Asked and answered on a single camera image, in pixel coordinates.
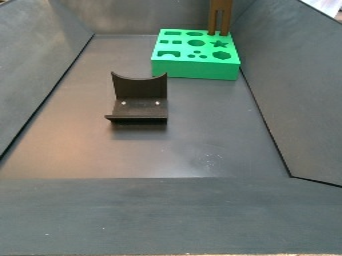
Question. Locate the brown two-pronged peg object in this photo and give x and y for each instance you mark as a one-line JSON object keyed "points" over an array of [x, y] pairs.
{"points": [[219, 16]]}

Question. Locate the green shape-sorting board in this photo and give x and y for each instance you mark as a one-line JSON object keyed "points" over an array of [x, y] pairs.
{"points": [[191, 54]]}

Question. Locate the black curved holder stand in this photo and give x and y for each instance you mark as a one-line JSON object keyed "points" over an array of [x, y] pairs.
{"points": [[140, 99]]}

